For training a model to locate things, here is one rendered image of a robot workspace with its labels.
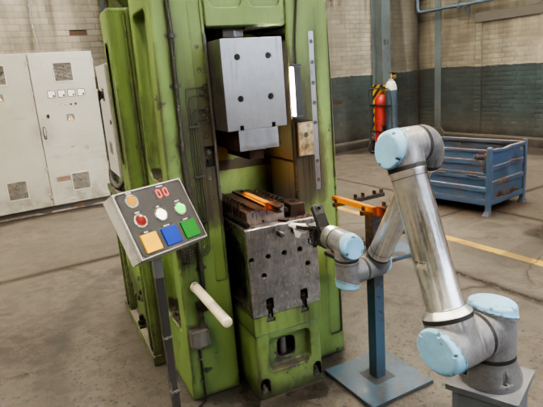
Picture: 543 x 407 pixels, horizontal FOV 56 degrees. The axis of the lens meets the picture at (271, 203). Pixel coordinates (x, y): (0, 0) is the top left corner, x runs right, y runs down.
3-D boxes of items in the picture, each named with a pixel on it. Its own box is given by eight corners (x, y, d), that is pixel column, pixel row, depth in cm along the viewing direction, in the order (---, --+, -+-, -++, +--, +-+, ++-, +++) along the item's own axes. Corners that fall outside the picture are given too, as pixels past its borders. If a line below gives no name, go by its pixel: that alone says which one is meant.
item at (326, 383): (351, 396, 257) (351, 394, 257) (246, 437, 233) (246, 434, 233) (312, 360, 292) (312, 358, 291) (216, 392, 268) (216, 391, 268)
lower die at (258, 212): (284, 218, 249) (283, 202, 246) (246, 226, 240) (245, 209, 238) (250, 202, 286) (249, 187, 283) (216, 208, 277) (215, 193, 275)
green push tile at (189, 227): (201, 233, 214) (193, 217, 214) (188, 238, 208) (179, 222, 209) (199, 235, 215) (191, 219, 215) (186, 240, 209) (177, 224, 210)
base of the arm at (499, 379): (529, 371, 166) (530, 343, 164) (514, 401, 152) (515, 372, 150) (469, 354, 178) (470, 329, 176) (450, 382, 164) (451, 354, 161)
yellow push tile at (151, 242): (164, 247, 199) (155, 230, 199) (148, 253, 193) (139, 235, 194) (162, 249, 200) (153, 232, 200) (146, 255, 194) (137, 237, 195)
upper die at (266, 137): (279, 146, 240) (278, 126, 238) (240, 152, 232) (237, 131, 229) (244, 139, 277) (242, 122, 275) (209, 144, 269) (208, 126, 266)
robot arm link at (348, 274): (370, 287, 191) (368, 256, 188) (346, 295, 185) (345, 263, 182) (353, 279, 199) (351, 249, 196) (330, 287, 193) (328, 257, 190)
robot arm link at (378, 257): (439, 113, 164) (372, 259, 206) (411, 117, 158) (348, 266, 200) (465, 132, 157) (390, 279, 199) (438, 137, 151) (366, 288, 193)
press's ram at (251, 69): (303, 123, 243) (297, 35, 233) (228, 132, 227) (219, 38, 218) (265, 119, 280) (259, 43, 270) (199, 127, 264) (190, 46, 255)
